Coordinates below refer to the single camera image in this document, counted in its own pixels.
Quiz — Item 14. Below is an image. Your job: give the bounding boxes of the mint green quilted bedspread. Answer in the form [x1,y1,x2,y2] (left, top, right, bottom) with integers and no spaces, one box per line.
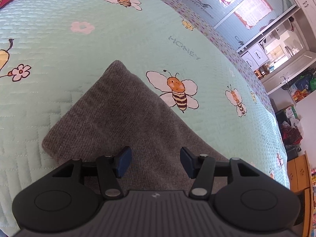
[1,0,290,236]

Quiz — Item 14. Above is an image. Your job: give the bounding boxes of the wooden desk with drawers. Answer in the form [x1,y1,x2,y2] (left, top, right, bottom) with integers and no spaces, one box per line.
[287,151,315,236]

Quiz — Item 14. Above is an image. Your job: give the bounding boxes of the white drawer cabinet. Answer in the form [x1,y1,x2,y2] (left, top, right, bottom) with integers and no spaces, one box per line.
[242,43,269,71]

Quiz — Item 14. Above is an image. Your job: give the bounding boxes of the sliding door wardrobe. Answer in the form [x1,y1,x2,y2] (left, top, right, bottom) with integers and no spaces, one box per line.
[172,0,299,53]

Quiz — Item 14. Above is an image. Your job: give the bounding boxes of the dark red clothes pile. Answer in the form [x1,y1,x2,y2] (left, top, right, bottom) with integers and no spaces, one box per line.
[281,121,303,145]

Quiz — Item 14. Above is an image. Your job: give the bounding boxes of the grey knit trousers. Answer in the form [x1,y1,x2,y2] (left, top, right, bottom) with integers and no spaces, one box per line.
[42,60,225,191]

